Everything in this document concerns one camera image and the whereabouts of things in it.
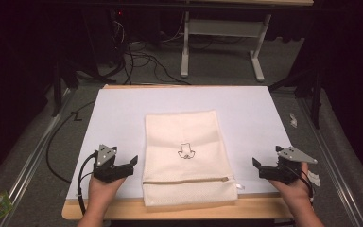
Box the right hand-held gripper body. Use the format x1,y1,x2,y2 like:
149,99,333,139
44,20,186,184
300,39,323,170
258,146,319,185

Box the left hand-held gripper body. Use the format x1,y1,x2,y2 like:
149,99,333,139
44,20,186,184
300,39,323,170
92,144,135,183

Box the white mesh laundry bag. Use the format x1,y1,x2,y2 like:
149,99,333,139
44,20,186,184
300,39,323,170
141,109,246,208

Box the person's left hand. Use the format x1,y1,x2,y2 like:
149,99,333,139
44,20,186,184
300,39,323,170
87,174,128,210

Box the person's right hand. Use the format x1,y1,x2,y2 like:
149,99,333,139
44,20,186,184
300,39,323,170
268,162,314,210

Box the small white plastic piece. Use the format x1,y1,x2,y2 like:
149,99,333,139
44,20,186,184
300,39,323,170
288,112,299,129

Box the white table mat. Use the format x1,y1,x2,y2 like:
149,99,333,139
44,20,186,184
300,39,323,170
65,85,293,201

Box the black metal stand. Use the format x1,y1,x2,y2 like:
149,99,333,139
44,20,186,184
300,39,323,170
50,53,80,118
268,66,325,131

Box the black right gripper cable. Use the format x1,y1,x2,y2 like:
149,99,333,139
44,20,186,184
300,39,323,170
287,164,316,206

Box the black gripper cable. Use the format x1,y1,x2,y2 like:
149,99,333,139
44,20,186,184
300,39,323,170
287,164,316,206
77,150,100,217

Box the white cable label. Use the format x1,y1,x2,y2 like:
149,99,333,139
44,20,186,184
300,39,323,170
306,169,322,187

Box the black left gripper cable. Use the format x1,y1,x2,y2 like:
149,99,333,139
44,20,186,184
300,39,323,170
77,150,100,217

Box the metal floor rail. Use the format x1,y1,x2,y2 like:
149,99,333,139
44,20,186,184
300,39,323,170
0,87,77,227
296,96,363,227

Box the long black floor cable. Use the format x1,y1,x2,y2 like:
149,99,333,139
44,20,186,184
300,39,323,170
44,99,97,184

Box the tangled black floor cables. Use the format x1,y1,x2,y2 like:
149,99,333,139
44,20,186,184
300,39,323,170
109,18,193,87

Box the white desk frame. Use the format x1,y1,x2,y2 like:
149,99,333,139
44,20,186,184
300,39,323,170
179,0,316,83

